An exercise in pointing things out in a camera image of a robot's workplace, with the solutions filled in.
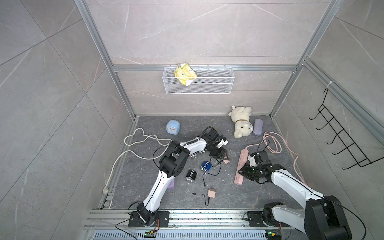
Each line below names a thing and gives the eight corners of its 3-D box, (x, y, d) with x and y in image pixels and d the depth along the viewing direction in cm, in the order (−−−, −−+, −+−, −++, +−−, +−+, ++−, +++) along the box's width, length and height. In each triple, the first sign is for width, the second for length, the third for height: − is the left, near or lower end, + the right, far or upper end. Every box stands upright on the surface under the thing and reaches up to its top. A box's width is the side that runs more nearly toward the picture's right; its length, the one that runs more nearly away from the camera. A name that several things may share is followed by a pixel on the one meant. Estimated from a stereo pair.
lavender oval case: (252, 134, 110) (253, 132, 108) (254, 120, 119) (255, 117, 117) (260, 136, 109) (262, 134, 106) (262, 122, 118) (263, 119, 116)
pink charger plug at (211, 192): (207, 197, 82) (207, 196, 80) (208, 188, 85) (208, 187, 83) (215, 198, 82) (215, 197, 80) (215, 189, 85) (216, 188, 83)
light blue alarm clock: (167, 133, 111) (165, 125, 105) (170, 126, 116) (169, 118, 109) (177, 135, 110) (176, 128, 103) (180, 128, 114) (180, 121, 107)
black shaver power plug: (184, 179, 89) (184, 176, 86) (190, 170, 93) (190, 167, 90) (192, 183, 87) (192, 181, 84) (197, 174, 91) (198, 172, 88)
